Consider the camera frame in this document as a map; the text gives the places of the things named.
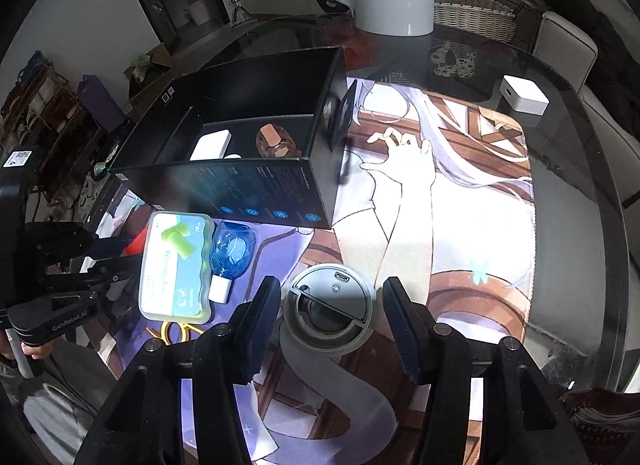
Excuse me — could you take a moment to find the green earplug case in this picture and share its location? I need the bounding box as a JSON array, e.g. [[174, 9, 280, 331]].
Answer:
[[138, 210, 215, 324]]

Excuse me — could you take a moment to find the round white socket adapter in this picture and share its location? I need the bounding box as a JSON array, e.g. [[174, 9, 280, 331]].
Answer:
[[282, 263, 378, 357]]

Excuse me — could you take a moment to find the blue bottle white cap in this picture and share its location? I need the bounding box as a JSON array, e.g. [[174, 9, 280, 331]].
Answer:
[[208, 221, 256, 303]]

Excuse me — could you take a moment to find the white rectangular power bank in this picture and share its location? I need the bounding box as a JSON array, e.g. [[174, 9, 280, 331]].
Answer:
[[190, 129, 231, 162]]

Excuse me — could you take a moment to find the screwdriver with clear handle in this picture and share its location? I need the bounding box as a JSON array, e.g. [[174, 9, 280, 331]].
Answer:
[[256, 124, 300, 158]]

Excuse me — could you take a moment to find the white glue tube red cap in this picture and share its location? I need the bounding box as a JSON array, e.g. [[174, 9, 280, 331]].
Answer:
[[124, 237, 145, 256]]

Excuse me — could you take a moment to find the person's left hand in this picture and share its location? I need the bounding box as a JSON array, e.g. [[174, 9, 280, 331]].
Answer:
[[0, 331, 54, 360]]

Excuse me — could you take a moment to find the anime printed desk mat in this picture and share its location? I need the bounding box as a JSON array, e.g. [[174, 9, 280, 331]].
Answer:
[[94, 75, 536, 465]]

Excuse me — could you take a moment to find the shoe rack with shoes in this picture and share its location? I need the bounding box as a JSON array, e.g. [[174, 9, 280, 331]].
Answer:
[[1, 51, 106, 208]]

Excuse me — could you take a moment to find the purple yoga mat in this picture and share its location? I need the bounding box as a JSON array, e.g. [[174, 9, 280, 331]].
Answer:
[[77, 75, 126, 133]]

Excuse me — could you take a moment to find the brown cardboard box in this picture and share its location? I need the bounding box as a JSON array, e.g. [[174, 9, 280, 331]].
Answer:
[[124, 43, 175, 104]]

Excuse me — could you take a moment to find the black cardboard box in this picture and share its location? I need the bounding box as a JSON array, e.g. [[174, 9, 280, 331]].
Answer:
[[111, 48, 355, 229]]

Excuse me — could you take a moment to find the white waste bin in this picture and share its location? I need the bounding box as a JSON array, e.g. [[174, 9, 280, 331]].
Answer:
[[186, 0, 213, 26]]

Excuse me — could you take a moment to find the white charger cube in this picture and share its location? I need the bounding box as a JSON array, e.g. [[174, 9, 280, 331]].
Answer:
[[500, 75, 549, 116]]

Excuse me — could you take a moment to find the woven wicker basket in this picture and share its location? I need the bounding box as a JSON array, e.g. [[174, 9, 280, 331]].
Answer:
[[434, 0, 516, 43]]

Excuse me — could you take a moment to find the black jacket on sofa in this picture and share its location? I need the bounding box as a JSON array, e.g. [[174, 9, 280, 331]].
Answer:
[[544, 0, 639, 115]]

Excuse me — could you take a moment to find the beige sofa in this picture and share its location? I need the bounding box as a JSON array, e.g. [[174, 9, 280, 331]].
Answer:
[[531, 8, 640, 206]]

